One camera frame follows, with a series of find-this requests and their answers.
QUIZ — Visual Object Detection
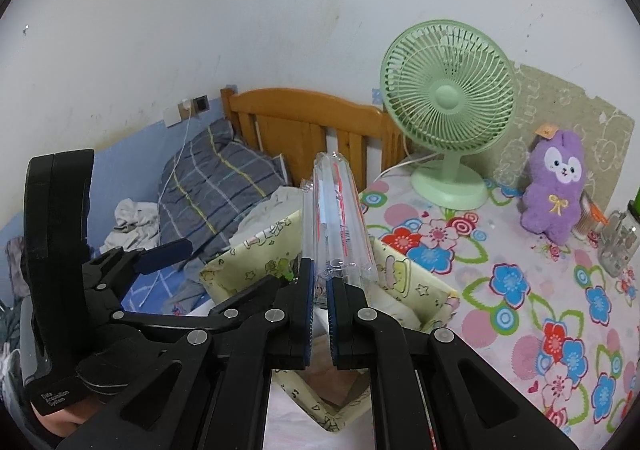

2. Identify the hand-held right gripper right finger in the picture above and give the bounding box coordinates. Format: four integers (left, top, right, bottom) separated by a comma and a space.
326, 277, 576, 450

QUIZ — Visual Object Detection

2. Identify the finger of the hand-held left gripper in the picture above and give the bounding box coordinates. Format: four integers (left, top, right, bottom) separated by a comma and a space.
85, 237, 194, 292
107, 277, 297, 337

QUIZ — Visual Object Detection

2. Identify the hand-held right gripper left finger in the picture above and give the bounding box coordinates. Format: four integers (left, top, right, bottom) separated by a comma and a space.
55, 257, 316, 450

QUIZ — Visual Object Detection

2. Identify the yellow printed fabric storage box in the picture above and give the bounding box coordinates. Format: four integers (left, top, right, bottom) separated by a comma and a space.
199, 210, 461, 433

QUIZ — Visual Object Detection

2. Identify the clear plastic package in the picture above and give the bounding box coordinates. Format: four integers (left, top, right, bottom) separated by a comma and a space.
301, 150, 381, 298

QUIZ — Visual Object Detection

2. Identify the white crumpled cloth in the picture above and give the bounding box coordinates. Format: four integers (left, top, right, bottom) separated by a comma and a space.
102, 197, 161, 253

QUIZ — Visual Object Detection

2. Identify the grey plaid pillow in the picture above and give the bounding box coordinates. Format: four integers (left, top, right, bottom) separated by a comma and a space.
157, 119, 286, 263

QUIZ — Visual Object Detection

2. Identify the cream cloth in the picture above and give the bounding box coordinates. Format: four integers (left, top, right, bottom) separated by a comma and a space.
227, 187, 306, 251

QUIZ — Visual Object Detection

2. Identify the wooden bed headboard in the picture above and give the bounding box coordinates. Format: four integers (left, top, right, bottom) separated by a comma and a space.
220, 88, 413, 191

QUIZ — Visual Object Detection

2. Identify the purple plush toy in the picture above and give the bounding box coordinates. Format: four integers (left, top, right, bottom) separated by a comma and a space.
520, 129, 593, 246

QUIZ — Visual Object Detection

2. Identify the green desk fan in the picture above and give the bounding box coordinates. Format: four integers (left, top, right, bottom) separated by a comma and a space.
379, 19, 517, 211

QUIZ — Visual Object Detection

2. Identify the orange lid toothpick jar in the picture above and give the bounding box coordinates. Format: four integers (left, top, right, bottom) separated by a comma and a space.
575, 195, 608, 238

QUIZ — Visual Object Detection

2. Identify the glass mug jar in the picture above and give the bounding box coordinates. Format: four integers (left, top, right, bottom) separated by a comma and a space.
597, 210, 640, 278

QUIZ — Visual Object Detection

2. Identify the green printed foam mat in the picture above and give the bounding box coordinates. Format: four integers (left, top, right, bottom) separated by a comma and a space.
492, 61, 636, 231

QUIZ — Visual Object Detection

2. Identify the wall outlet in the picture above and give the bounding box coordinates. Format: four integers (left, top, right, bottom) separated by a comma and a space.
164, 94, 210, 127

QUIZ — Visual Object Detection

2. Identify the white fan cord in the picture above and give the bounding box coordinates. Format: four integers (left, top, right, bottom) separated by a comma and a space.
372, 153, 443, 181

